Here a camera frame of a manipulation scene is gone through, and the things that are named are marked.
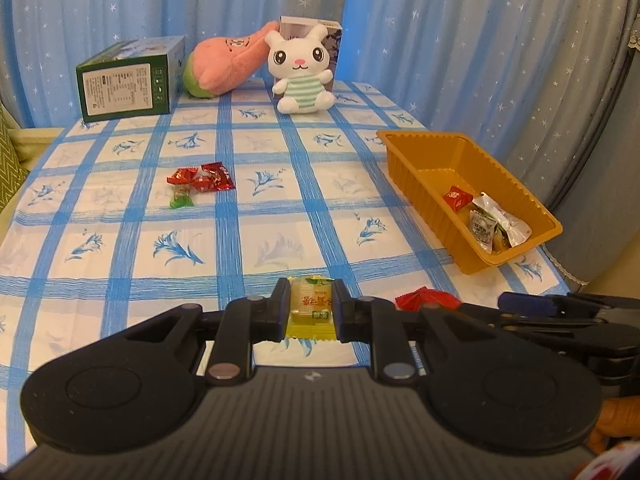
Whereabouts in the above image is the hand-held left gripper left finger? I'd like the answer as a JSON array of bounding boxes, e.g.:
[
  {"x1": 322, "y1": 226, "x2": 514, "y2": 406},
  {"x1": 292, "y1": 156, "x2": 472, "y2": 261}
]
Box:
[{"x1": 122, "y1": 277, "x2": 293, "y2": 387}]

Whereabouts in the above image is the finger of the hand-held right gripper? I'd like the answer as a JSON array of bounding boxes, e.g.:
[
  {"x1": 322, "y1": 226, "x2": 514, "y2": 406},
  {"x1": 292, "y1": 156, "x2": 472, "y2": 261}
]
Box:
[
  {"x1": 497, "y1": 291, "x2": 640, "y2": 322},
  {"x1": 457, "y1": 301, "x2": 608, "y2": 356}
]

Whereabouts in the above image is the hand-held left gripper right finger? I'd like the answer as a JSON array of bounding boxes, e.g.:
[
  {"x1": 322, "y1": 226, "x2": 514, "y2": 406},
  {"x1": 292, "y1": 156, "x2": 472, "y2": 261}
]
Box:
[{"x1": 332, "y1": 280, "x2": 501, "y2": 387}]

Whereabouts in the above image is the small yellow jelly packet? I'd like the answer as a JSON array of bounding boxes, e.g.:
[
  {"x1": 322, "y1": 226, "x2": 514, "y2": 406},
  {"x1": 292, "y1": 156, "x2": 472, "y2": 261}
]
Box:
[{"x1": 286, "y1": 275, "x2": 335, "y2": 342}]

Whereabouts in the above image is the clear dark snack packet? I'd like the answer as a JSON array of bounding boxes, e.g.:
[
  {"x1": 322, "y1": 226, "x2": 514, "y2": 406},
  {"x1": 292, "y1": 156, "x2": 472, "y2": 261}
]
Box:
[{"x1": 468, "y1": 208, "x2": 498, "y2": 253}]

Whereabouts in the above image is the large red snack packet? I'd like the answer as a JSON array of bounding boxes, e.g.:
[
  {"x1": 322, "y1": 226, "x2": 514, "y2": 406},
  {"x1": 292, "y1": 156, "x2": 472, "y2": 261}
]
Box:
[{"x1": 395, "y1": 286, "x2": 461, "y2": 311}]

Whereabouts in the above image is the silver foil pouch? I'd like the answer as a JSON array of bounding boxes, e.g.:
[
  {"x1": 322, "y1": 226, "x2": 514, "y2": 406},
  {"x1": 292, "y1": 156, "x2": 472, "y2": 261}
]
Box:
[{"x1": 472, "y1": 192, "x2": 533, "y2": 248}]

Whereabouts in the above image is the square red snack packet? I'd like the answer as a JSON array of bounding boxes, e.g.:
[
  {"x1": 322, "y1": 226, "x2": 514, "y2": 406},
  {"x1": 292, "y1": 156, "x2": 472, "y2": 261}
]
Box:
[{"x1": 442, "y1": 186, "x2": 473, "y2": 211}]

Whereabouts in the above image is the red white candy packet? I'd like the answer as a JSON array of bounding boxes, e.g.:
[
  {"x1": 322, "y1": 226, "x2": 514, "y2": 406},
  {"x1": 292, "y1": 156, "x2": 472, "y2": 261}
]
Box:
[{"x1": 195, "y1": 161, "x2": 236, "y2": 192}]

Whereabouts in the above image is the small red candy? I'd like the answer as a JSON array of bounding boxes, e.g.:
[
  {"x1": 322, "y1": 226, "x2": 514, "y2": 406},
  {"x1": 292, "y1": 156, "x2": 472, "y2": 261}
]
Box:
[{"x1": 166, "y1": 167, "x2": 201, "y2": 187}]

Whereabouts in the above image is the orange plastic tray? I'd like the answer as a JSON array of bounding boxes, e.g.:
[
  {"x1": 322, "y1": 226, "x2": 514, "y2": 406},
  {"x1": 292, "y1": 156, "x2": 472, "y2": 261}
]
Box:
[{"x1": 376, "y1": 130, "x2": 563, "y2": 275}]

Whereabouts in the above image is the person's right hand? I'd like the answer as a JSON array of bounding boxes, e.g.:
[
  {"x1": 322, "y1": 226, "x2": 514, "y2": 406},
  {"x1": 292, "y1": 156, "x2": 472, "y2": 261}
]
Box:
[{"x1": 587, "y1": 395, "x2": 640, "y2": 453}]

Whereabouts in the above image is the red white patterned clothing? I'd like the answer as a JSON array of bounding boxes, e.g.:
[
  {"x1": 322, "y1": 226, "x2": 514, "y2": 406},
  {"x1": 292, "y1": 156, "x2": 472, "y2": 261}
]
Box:
[{"x1": 575, "y1": 442, "x2": 640, "y2": 480}]

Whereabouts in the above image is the blue checked tablecloth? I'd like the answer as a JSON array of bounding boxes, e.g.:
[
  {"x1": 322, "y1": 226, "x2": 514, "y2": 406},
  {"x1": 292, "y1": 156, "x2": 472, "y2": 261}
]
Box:
[{"x1": 0, "y1": 77, "x2": 571, "y2": 461}]

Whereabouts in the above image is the grey star curtain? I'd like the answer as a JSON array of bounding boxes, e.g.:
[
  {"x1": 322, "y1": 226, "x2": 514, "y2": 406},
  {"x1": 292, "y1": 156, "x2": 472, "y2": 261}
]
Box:
[{"x1": 540, "y1": 10, "x2": 640, "y2": 286}]

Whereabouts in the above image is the white rabbit plush toy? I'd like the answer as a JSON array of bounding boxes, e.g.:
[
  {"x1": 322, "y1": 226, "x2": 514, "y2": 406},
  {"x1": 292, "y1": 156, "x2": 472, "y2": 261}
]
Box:
[{"x1": 264, "y1": 24, "x2": 335, "y2": 114}]

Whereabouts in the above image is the pink plush toy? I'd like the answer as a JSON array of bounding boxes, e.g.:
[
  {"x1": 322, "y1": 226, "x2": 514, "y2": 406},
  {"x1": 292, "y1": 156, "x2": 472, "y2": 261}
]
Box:
[{"x1": 182, "y1": 21, "x2": 281, "y2": 98}]

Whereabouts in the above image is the grey white cardboard box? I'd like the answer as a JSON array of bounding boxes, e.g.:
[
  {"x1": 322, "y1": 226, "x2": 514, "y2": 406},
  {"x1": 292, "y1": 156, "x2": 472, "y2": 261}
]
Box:
[{"x1": 279, "y1": 16, "x2": 343, "y2": 93}]

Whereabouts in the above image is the green cardboard box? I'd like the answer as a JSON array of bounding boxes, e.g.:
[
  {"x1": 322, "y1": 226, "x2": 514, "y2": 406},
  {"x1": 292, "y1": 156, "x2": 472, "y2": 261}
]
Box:
[{"x1": 76, "y1": 36, "x2": 186, "y2": 123}]

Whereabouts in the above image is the blue star curtain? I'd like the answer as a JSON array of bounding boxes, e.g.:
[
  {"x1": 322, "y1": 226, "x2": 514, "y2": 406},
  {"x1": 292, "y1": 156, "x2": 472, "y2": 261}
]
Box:
[
  {"x1": 0, "y1": 0, "x2": 351, "y2": 128},
  {"x1": 340, "y1": 0, "x2": 640, "y2": 211}
]

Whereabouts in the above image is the cream sofa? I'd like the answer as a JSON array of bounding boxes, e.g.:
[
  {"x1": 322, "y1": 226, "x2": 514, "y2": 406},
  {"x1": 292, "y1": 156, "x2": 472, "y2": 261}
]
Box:
[{"x1": 0, "y1": 127, "x2": 66, "y2": 241}]

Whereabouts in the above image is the green zigzag pillow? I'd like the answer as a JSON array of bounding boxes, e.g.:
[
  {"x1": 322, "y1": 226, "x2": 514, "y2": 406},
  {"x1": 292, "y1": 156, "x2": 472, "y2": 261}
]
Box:
[{"x1": 0, "y1": 105, "x2": 31, "y2": 211}]

